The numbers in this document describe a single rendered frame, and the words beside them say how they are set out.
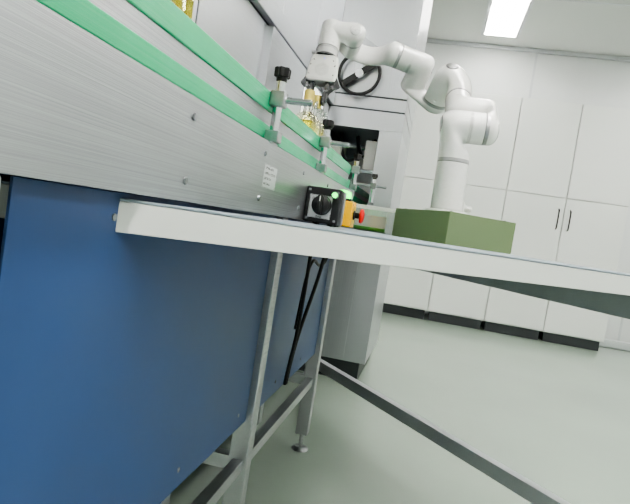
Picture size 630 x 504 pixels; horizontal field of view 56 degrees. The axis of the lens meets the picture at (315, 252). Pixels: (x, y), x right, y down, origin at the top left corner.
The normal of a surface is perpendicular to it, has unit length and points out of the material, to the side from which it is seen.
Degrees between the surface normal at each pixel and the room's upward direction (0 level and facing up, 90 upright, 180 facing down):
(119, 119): 90
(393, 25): 90
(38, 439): 90
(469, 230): 90
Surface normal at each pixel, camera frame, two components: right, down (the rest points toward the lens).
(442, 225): -0.87, -0.11
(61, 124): 0.97, 0.16
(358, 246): 0.47, 0.12
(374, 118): -0.19, 0.02
